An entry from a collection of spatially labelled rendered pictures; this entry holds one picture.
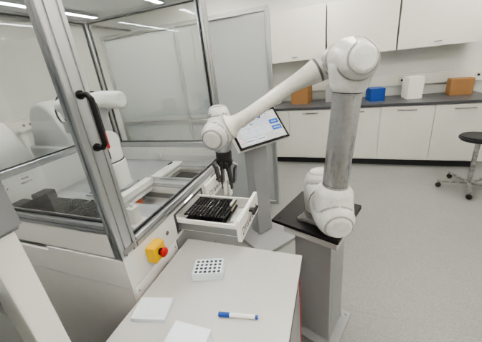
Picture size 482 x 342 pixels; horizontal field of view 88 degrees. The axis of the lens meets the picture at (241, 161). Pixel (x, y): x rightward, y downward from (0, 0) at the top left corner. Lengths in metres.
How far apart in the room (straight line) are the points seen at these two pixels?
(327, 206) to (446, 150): 3.33
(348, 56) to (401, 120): 3.16
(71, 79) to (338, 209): 0.99
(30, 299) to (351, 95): 0.97
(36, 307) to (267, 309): 0.68
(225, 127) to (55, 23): 0.57
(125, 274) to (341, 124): 0.98
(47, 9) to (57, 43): 0.08
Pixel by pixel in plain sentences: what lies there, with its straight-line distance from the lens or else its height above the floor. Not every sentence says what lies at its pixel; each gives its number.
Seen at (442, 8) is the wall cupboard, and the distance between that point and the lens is 4.35.
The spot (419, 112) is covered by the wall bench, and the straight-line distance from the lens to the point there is 4.04.
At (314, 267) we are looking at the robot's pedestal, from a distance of 1.50.
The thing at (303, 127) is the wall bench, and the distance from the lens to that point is 3.97.
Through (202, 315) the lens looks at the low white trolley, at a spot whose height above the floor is 0.76.
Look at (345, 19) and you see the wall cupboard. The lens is 4.19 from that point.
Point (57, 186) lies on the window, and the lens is 1.13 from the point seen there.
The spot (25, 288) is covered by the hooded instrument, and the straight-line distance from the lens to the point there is 0.59.
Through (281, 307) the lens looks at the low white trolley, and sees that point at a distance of 1.03.
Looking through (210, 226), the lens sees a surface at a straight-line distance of 1.22.
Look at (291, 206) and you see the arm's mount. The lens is 1.49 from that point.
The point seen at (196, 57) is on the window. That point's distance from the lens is 1.54.
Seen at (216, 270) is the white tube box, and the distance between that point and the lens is 1.12.
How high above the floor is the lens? 1.56
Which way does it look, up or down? 21 degrees down
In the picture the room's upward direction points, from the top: 6 degrees counter-clockwise
